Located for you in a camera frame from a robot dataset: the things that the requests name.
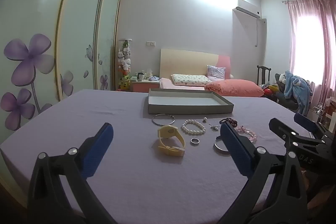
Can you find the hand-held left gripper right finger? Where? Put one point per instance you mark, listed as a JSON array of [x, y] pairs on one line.
[[236, 154]]

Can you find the white air conditioner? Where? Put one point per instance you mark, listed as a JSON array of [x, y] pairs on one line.
[[246, 8]]

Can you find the yellow wrist watch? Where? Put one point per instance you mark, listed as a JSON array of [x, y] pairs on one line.
[[170, 151]]

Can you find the folded pink quilt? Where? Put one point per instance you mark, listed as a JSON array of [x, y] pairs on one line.
[[236, 87]]

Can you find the flower print sliding wardrobe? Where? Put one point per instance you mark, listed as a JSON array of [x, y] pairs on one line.
[[78, 29]]

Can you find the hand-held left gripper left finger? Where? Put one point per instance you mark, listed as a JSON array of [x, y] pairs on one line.
[[98, 150]]

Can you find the white wall socket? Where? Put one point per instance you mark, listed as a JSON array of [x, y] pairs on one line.
[[150, 43]]

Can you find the dark wooden chair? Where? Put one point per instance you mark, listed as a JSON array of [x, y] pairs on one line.
[[262, 77]]

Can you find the small floral pillow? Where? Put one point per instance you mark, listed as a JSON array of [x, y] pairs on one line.
[[216, 72]]

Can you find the white pipe cover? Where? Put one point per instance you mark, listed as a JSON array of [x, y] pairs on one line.
[[262, 29]]

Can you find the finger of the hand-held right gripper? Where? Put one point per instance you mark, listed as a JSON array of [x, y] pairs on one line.
[[305, 120], [288, 134]]

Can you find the thin silver hoop bangle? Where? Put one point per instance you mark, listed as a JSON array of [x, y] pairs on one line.
[[152, 119]]

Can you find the clear tube of plush toys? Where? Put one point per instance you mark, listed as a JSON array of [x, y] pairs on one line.
[[125, 61]]

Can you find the silver pearl drop earring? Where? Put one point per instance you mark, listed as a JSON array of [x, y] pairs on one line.
[[214, 127]]

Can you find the purple tablecloth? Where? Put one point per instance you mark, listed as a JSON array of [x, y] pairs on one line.
[[105, 108]]

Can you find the pink curtain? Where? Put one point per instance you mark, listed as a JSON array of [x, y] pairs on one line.
[[307, 29]]

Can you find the white mug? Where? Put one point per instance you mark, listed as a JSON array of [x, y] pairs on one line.
[[141, 77]]

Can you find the grey shallow tray box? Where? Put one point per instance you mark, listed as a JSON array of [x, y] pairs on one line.
[[168, 109]]

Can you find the bed with beige pink headboard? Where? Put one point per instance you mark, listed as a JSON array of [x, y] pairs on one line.
[[183, 61]]

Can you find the red and yellow toys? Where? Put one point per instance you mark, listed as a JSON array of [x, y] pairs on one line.
[[269, 90]]

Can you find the patterned flat pillow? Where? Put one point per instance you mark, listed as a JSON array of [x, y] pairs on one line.
[[190, 79]]

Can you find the wide silver cuff bangle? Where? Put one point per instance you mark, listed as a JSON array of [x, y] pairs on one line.
[[219, 151]]

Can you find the blue fleece garment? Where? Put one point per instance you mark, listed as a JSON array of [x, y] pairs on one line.
[[299, 90]]

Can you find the pink nightstand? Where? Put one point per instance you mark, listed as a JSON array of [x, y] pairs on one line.
[[141, 87]]

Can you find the grey armchair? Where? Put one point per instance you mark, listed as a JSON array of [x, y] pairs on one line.
[[286, 102]]

